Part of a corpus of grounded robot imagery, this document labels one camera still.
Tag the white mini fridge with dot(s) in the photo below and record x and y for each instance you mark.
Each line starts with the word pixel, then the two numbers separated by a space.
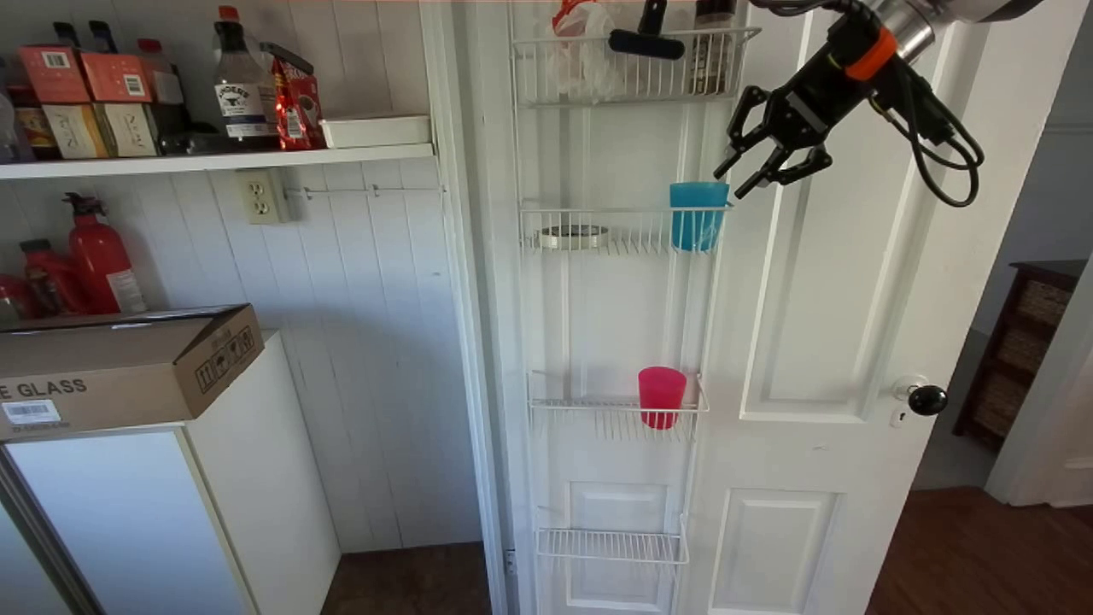
pixel 148 515

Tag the dark wooden drawer unit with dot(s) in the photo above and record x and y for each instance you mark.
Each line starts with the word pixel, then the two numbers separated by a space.
pixel 1014 355

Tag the cream wall outlet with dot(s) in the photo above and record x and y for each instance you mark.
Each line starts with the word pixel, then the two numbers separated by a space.
pixel 262 196

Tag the red bottle on fridge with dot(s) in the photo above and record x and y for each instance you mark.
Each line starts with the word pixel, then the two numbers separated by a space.
pixel 104 257

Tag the small red fire extinguisher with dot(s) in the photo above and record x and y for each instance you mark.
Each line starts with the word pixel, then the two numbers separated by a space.
pixel 53 279

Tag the brown cardboard box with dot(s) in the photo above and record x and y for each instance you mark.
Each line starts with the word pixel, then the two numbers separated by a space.
pixel 113 372

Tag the clear bottle white label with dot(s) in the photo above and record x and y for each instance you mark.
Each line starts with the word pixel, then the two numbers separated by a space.
pixel 242 92

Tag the dark bottle red cap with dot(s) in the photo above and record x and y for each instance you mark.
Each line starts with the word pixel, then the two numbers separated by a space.
pixel 161 92

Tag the white wall shelf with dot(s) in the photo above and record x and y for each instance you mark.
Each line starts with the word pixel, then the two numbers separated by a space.
pixel 206 162

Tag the white panelled door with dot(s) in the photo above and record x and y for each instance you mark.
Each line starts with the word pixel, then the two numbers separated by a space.
pixel 821 344

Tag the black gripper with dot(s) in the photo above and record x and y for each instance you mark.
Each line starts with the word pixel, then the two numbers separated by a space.
pixel 815 104

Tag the blue plastic cup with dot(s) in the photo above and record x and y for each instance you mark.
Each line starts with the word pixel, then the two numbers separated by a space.
pixel 698 216

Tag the orange and tan carton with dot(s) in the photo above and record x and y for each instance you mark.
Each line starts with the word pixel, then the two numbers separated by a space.
pixel 64 104
pixel 124 104

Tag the black round door knob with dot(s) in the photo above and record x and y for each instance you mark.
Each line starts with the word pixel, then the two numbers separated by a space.
pixel 928 400

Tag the red snack bag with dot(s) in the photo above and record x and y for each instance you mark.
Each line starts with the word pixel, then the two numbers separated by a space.
pixel 296 104

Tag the pink plastic cup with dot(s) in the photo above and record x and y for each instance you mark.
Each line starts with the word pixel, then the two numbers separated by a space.
pixel 659 397

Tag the white plastic bag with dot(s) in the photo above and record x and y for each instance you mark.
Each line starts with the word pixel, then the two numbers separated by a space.
pixel 583 47

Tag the dark sauce bottle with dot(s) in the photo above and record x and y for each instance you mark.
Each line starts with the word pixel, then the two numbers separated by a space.
pixel 66 37
pixel 104 37

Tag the white flat box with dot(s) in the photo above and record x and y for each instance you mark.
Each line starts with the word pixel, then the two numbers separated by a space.
pixel 376 133

